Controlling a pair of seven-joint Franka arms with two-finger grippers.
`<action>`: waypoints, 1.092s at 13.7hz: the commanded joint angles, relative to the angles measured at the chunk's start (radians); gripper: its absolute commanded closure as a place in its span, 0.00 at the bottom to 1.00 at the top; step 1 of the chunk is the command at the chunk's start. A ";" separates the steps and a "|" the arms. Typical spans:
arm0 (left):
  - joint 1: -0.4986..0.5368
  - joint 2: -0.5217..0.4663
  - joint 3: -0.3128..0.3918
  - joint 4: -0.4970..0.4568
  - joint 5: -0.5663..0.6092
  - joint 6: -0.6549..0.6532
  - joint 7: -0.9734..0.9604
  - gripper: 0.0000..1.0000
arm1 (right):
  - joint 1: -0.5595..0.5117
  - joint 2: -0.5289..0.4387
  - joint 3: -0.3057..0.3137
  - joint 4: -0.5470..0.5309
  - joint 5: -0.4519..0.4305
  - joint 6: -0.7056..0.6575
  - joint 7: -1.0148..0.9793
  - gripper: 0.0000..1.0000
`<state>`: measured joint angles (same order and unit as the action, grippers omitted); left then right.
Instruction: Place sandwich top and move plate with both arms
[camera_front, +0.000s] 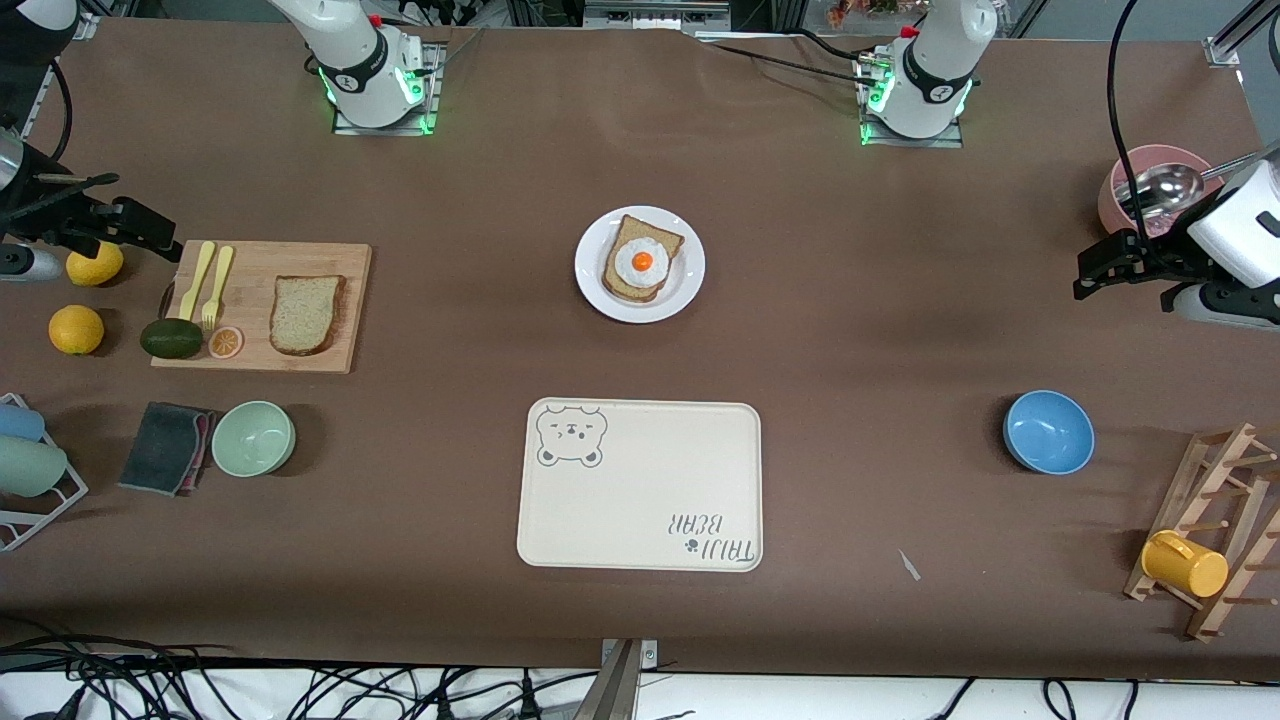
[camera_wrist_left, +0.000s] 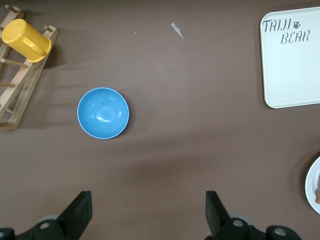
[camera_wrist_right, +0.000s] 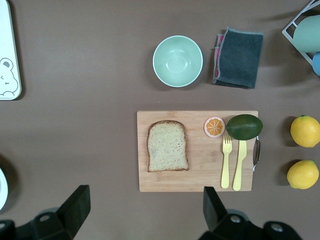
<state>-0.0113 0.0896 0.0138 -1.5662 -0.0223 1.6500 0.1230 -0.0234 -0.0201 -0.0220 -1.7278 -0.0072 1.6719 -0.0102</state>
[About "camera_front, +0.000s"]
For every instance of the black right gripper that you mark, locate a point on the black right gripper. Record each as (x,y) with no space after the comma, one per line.
(40,215)

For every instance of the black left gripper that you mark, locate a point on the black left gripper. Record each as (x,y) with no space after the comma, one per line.
(1163,255)

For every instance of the plain bread slice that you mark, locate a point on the plain bread slice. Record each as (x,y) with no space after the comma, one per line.
(305,315)

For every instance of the round white plate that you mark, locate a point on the round white plate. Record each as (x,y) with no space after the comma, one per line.
(680,295)

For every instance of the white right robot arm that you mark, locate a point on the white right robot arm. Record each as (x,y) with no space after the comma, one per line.
(365,70)

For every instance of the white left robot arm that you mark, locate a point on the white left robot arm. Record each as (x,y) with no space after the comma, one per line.
(935,70)

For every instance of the yellow plastic knife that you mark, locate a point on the yellow plastic knife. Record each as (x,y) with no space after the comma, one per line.
(200,265)

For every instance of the pink bowl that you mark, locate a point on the pink bowl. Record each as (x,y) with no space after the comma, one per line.
(1112,205)

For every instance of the yellow lemon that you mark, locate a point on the yellow lemon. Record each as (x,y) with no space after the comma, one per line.
(95,263)
(76,329)

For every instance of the yellow plastic fork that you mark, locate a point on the yellow plastic fork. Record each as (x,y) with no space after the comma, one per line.
(222,270)

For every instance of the metal scoop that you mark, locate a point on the metal scoop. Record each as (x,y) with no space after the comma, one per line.
(1165,188)

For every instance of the dark green avocado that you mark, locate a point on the dark green avocado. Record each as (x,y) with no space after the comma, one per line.
(170,338)

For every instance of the orange slice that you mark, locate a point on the orange slice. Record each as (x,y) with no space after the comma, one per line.
(225,343)

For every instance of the bamboo cutting board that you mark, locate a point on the bamboo cutting board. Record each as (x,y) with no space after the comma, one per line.
(300,260)

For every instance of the blue bowl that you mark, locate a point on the blue bowl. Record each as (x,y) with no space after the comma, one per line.
(1048,432)

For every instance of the folded grey pink cloth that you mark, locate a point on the folded grey pink cloth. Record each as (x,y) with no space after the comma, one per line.
(160,448)

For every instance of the aluminium profile corner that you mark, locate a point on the aluminium profile corner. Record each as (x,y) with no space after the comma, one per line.
(75,28)
(1235,40)

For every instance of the mint green bowl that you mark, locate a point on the mint green bowl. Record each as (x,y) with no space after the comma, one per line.
(252,438)

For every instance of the light blue cup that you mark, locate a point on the light blue cup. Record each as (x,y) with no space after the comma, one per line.
(20,422)

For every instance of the wooden peg cup rack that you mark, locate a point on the wooden peg cup rack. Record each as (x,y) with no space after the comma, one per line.
(1215,480)

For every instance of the pale green cup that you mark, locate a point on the pale green cup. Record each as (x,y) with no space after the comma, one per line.
(30,467)

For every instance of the yellow mug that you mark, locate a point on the yellow mug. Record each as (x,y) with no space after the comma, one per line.
(1185,565)

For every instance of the small white tape scrap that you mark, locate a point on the small white tape scrap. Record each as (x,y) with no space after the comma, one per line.
(908,565)

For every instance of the bread slice under egg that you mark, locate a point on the bread slice under egg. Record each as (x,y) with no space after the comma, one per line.
(650,228)

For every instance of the fried egg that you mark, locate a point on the fried egg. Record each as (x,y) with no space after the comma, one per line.
(640,262)

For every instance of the cream tray with bear print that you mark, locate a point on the cream tray with bear print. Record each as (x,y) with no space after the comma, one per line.
(640,490)

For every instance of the metal table bracket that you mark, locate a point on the metal table bracket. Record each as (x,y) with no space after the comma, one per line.
(622,685)

